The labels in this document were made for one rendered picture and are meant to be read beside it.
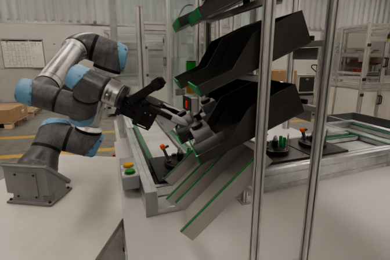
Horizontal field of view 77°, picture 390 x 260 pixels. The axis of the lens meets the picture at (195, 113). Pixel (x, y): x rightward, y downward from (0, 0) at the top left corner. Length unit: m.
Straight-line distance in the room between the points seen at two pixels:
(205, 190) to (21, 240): 0.62
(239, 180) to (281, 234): 0.37
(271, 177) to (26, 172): 0.99
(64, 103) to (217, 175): 0.50
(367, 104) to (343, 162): 4.77
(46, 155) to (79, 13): 8.37
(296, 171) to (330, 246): 0.38
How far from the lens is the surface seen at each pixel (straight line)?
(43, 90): 0.83
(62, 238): 1.00
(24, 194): 1.22
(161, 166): 1.10
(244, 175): 0.63
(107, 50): 1.11
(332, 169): 1.39
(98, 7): 9.28
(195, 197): 0.77
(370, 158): 1.57
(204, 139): 0.61
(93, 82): 0.74
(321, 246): 0.95
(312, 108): 0.69
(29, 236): 1.05
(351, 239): 1.03
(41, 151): 1.18
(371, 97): 6.19
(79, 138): 1.19
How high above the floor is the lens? 1.43
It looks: 13 degrees down
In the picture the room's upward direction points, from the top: straight up
